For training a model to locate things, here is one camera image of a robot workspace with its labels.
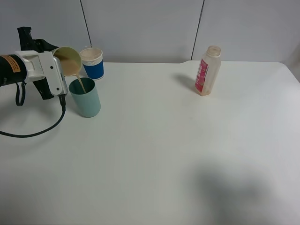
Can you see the blue paper cup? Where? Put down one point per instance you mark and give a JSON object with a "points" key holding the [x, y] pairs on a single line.
{"points": [[92, 60]]}

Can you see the pink label drink bottle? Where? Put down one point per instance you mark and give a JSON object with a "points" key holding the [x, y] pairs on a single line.
{"points": [[208, 70]]}

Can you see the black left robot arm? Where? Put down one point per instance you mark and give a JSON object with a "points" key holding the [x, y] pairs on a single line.
{"points": [[12, 69]]}

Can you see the light green plastic cup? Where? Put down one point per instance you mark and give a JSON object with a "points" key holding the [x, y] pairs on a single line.
{"points": [[70, 60]]}

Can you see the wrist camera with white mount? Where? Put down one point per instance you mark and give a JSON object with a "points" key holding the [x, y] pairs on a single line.
{"points": [[44, 65]]}

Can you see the teal plastic cup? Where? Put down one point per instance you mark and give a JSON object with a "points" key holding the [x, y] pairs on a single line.
{"points": [[85, 95]]}

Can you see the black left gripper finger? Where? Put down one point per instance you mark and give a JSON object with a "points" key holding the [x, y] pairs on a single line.
{"points": [[26, 41], [43, 89]]}

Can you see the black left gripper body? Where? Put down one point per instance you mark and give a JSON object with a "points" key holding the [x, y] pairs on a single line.
{"points": [[42, 67]]}

